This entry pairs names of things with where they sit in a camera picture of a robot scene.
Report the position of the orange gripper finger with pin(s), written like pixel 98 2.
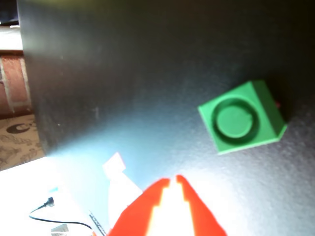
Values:
pixel 199 216
pixel 137 211

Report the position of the green cube with round recess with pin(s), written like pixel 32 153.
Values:
pixel 233 120

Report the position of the white paper piece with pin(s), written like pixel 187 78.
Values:
pixel 120 182

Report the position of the patterned beige rug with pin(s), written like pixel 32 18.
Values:
pixel 17 145

